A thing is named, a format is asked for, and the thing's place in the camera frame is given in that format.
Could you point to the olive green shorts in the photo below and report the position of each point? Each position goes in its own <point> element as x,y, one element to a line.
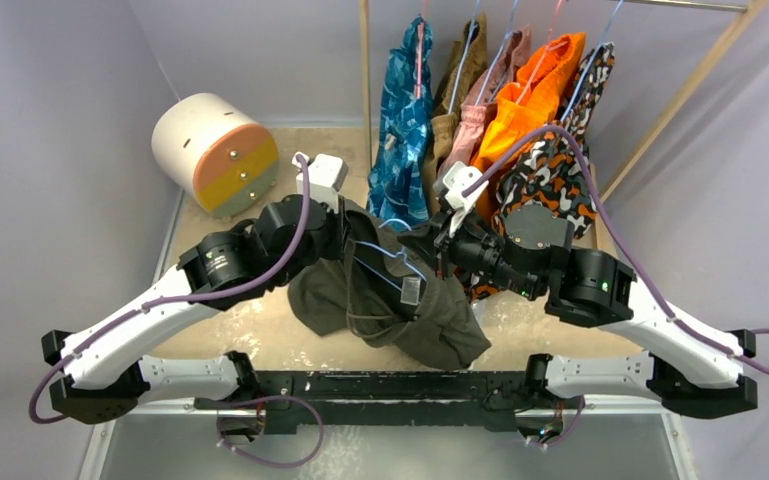
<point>438,329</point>

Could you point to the blue hanger of camouflage shorts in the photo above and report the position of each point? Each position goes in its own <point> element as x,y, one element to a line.
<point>590,61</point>

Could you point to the round pastel drawer box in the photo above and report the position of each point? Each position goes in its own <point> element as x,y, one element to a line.
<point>222,158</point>

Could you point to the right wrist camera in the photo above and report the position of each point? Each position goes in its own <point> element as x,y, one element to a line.
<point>458,189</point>

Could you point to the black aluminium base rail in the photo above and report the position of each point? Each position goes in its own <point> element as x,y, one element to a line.
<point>496,401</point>

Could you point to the pink shorts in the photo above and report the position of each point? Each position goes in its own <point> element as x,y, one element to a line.
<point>476,119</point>

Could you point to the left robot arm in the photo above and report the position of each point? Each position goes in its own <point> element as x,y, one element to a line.
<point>105,371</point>

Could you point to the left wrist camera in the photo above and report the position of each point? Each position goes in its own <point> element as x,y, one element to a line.
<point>326,175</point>

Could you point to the blue hanger of brown shorts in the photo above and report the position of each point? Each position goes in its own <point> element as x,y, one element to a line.
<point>468,38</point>

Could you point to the brown shorts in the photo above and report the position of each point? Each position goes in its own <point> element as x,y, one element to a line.
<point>468,60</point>

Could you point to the pink hanger of orange shorts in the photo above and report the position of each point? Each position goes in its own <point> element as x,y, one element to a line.
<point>546,48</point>

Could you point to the blue patterned shorts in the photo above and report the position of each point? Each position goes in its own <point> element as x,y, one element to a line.
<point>395,186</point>

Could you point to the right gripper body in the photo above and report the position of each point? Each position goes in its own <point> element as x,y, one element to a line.
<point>439,242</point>

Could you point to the wooden clothes rack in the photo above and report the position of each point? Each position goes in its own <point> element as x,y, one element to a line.
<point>744,15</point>

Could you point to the camouflage orange black shorts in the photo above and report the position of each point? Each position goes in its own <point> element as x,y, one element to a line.
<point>556,172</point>

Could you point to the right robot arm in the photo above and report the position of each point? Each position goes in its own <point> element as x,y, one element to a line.
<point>533,256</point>

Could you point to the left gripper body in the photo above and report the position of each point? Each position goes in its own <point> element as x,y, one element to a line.
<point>332,236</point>

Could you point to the light blue hanger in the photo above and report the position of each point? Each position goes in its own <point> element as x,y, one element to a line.
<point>383,262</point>

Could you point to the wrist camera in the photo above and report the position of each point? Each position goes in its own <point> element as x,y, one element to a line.
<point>326,175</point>
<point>458,189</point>

